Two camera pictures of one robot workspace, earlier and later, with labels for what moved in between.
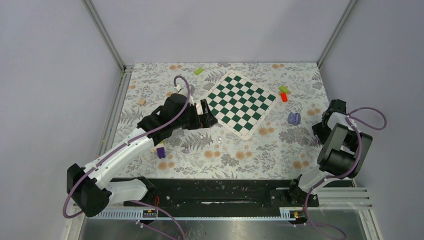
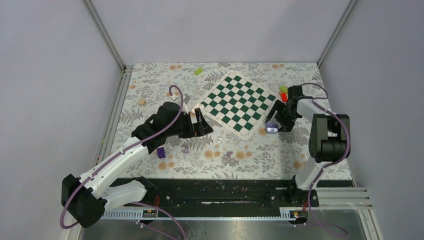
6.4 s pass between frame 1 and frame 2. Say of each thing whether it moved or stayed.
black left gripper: moved
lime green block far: stayed
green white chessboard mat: stayed
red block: stayed
